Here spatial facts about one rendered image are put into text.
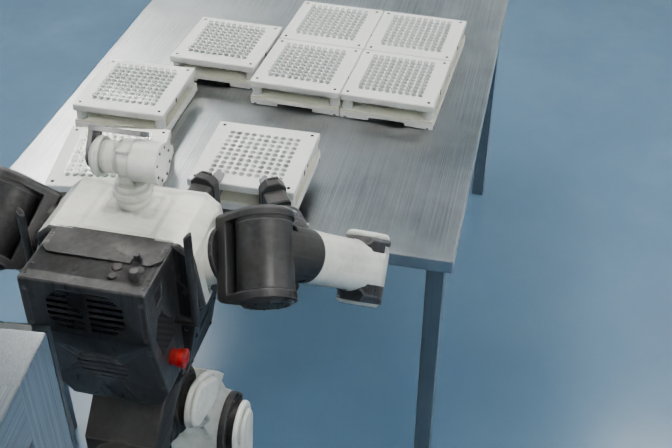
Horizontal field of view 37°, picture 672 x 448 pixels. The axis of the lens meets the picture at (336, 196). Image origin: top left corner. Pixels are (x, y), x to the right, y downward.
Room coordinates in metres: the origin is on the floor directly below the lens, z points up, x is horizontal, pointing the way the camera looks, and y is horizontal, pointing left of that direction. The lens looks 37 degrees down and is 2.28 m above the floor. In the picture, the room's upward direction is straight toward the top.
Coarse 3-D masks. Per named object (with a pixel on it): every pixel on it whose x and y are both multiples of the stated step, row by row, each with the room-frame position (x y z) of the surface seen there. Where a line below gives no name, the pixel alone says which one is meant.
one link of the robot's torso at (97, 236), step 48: (96, 192) 1.30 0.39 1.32; (192, 192) 1.31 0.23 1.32; (48, 240) 1.18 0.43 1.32; (96, 240) 1.18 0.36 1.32; (144, 240) 1.18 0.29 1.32; (192, 240) 1.20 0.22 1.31; (48, 288) 1.09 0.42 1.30; (96, 288) 1.08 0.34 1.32; (144, 288) 1.08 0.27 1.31; (192, 288) 1.13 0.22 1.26; (96, 336) 1.08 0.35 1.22; (144, 336) 1.06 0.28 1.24; (192, 336) 1.16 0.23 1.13; (96, 384) 1.12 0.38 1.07; (144, 384) 1.09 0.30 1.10
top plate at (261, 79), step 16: (272, 48) 2.48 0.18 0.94; (336, 48) 2.48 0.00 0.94; (352, 48) 2.48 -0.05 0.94; (352, 64) 2.39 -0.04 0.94; (256, 80) 2.31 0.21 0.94; (272, 80) 2.31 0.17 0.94; (288, 80) 2.31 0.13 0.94; (304, 80) 2.31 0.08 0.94; (336, 80) 2.31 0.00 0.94; (320, 96) 2.26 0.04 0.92; (336, 96) 2.24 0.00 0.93
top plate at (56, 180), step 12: (72, 132) 2.06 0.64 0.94; (156, 132) 2.06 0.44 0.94; (168, 132) 2.06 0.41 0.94; (72, 144) 2.00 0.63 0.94; (168, 144) 2.03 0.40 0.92; (60, 156) 1.95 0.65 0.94; (60, 168) 1.91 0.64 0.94; (48, 180) 1.86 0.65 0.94; (60, 180) 1.86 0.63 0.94; (72, 180) 1.86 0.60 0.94
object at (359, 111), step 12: (444, 84) 2.37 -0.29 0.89; (444, 96) 2.34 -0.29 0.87; (360, 108) 2.24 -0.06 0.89; (372, 108) 2.24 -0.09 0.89; (384, 108) 2.24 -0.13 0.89; (396, 108) 2.24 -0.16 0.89; (396, 120) 2.20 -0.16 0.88; (408, 120) 2.19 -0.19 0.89; (420, 120) 2.19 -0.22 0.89; (432, 120) 2.19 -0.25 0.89
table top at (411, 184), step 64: (192, 0) 2.93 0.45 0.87; (256, 0) 2.93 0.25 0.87; (320, 0) 2.93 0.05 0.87; (384, 0) 2.93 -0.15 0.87; (448, 0) 2.93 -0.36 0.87; (64, 128) 2.19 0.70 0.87; (192, 128) 2.19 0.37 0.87; (320, 128) 2.19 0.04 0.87; (384, 128) 2.19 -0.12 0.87; (448, 128) 2.19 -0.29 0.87; (320, 192) 1.91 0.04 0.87; (384, 192) 1.91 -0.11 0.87; (448, 192) 1.91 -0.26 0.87; (448, 256) 1.68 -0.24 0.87
